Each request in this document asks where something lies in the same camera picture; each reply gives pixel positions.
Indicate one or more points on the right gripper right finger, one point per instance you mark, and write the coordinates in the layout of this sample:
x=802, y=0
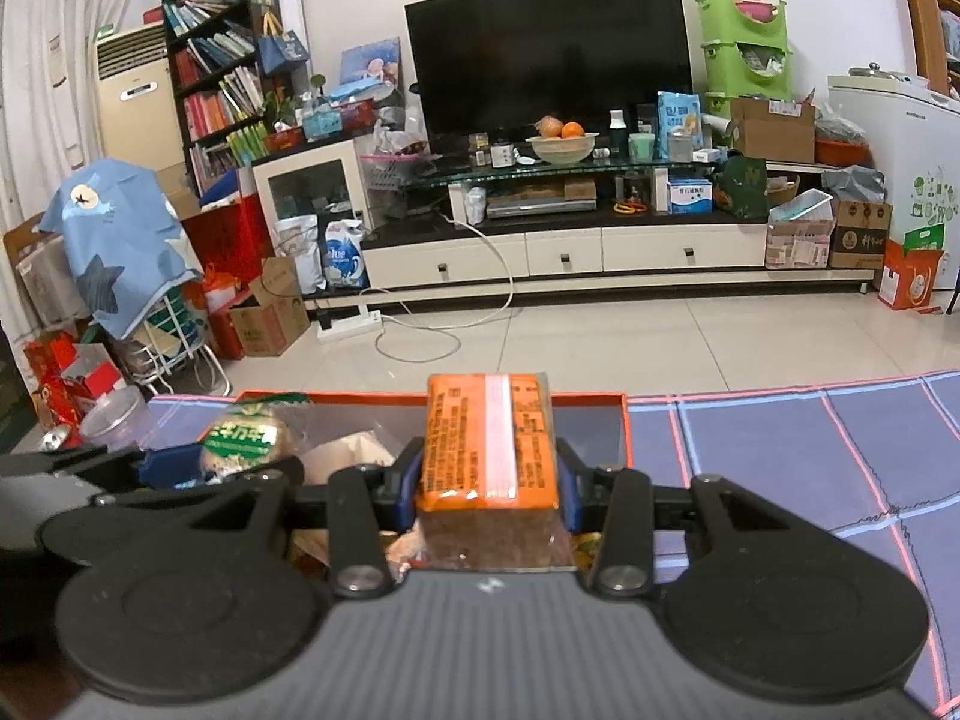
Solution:
x=626, y=509

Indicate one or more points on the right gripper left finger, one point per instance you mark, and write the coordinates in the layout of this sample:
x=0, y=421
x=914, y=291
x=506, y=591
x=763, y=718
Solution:
x=356, y=507

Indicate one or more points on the green label snack bag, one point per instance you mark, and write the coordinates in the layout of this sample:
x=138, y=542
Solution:
x=254, y=433

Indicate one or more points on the orange cracker pack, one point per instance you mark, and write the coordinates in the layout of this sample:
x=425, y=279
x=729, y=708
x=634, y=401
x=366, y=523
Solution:
x=489, y=498

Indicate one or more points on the orange storage box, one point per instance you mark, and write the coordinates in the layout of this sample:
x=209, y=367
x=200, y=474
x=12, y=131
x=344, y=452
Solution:
x=345, y=429

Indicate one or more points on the clear plastic jar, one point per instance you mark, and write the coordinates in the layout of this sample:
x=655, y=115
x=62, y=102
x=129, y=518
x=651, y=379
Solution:
x=117, y=420

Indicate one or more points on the white power strip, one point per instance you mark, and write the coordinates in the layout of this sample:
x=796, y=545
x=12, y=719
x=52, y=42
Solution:
x=363, y=323

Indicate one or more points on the blue shark cloth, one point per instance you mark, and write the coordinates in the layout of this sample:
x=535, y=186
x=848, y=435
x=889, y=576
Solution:
x=125, y=246

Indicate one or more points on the white TV cabinet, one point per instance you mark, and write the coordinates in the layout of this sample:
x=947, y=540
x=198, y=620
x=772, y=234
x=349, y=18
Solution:
x=569, y=230

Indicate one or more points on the white side cabinet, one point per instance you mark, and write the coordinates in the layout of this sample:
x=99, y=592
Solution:
x=323, y=179

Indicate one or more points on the fruit bowl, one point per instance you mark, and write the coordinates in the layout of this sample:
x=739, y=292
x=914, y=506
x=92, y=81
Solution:
x=561, y=143

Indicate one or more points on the white standing air conditioner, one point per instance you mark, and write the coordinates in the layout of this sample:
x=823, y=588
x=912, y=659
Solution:
x=138, y=121

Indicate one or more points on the cardboard box on cabinet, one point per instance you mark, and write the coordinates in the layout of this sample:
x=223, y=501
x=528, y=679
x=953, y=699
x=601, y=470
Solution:
x=770, y=129

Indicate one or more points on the dark bookshelf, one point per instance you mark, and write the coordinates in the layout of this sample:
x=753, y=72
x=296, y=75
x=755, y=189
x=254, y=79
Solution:
x=228, y=103

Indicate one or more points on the black television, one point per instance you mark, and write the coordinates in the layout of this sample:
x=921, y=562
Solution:
x=501, y=65

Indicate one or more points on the green stacked storage bins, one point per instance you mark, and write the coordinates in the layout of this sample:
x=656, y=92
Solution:
x=746, y=52

